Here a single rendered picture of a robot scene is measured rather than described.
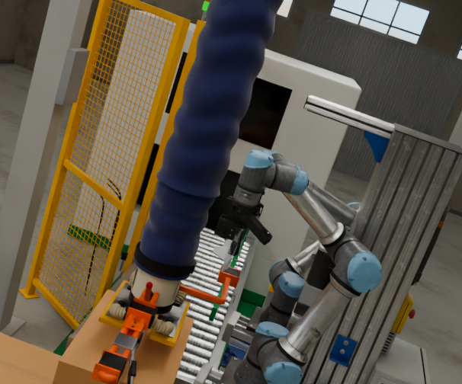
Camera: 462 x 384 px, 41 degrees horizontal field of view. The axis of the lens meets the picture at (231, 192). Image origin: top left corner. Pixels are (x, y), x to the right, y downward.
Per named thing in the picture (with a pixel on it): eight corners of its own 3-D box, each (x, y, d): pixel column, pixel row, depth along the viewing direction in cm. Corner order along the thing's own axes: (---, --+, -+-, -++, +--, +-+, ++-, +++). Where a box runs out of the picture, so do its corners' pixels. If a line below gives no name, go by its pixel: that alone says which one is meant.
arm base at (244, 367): (277, 379, 227) (286, 356, 224) (270, 401, 212) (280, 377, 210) (239, 363, 229) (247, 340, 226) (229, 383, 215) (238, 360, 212)
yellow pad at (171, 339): (166, 299, 254) (169, 288, 253) (189, 306, 254) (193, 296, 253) (147, 338, 222) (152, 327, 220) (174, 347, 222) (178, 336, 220)
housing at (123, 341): (113, 343, 194) (117, 331, 193) (134, 350, 194) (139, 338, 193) (107, 354, 187) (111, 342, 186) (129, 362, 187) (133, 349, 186)
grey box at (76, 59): (68, 99, 349) (81, 47, 341) (77, 102, 349) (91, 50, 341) (53, 103, 330) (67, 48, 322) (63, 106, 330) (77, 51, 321)
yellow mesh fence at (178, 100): (147, 264, 532) (222, 23, 475) (158, 268, 531) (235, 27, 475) (100, 324, 419) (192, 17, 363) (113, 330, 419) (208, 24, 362)
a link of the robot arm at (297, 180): (300, 164, 189) (267, 155, 186) (312, 176, 179) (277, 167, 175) (292, 188, 191) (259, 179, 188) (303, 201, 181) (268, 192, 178)
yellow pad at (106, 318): (122, 283, 255) (126, 273, 253) (145, 291, 255) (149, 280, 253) (97, 321, 222) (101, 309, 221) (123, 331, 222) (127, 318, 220)
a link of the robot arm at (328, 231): (360, 241, 215) (277, 141, 196) (373, 255, 205) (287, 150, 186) (334, 263, 216) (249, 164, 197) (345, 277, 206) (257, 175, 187)
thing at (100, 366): (99, 363, 182) (104, 348, 180) (123, 371, 182) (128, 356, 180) (91, 378, 174) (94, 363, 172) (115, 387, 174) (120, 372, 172)
